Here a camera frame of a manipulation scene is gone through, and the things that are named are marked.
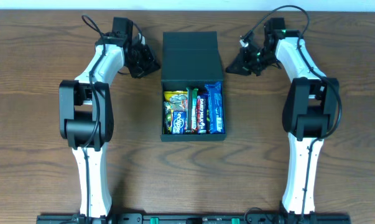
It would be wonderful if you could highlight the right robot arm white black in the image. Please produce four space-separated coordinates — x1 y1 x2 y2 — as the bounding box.
226 29 341 217

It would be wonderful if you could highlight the blue Oreo cookie pack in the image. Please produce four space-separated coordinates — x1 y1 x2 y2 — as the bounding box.
205 82 225 134

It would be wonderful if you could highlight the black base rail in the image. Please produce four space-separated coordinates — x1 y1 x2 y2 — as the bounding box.
36 213 351 224

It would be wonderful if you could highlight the purple Dairy Milk bar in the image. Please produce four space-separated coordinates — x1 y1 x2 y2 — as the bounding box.
197 94 208 134

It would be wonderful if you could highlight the yellow Hacks candy bag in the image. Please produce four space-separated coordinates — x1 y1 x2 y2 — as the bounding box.
164 91 188 103

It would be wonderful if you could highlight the Haribo gummy bag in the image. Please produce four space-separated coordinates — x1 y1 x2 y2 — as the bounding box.
164 99 188 134

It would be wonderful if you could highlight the blue Eclipse mint pack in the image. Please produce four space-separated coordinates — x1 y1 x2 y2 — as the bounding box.
172 111 187 134

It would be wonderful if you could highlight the green chocolate bar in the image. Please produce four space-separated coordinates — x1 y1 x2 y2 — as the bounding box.
187 88 198 133

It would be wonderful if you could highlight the black gift box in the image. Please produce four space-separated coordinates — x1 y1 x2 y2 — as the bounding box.
160 31 226 142

